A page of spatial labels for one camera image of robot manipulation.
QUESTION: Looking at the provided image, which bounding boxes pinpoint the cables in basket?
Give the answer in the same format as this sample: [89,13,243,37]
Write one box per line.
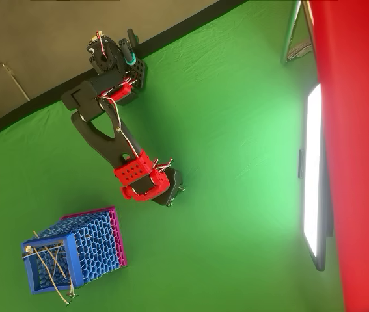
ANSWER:
[35,255,74,308]

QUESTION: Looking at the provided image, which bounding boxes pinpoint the chrome tube stand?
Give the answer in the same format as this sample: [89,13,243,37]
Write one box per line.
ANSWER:
[280,0,315,66]

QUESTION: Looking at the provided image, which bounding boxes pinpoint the black LED light panel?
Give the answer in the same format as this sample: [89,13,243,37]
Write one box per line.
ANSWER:
[297,83,335,272]

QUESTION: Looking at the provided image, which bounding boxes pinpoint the blurred red object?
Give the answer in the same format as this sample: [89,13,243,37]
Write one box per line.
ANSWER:
[307,0,369,312]

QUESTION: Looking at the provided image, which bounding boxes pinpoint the green cloth with black rim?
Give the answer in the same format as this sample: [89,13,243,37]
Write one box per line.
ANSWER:
[0,0,346,312]

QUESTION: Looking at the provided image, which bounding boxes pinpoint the blue and pink mesh basket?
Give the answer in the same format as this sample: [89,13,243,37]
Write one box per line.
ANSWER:
[20,205,129,296]

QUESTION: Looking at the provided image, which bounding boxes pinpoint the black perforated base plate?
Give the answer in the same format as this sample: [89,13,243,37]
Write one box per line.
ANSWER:
[128,58,148,92]

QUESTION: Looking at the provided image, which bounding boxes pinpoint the thin white cable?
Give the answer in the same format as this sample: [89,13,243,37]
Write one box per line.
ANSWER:
[0,58,31,102]

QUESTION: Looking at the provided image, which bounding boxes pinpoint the black clamp with teal ring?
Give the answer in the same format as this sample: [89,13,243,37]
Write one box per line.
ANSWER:
[118,28,137,68]

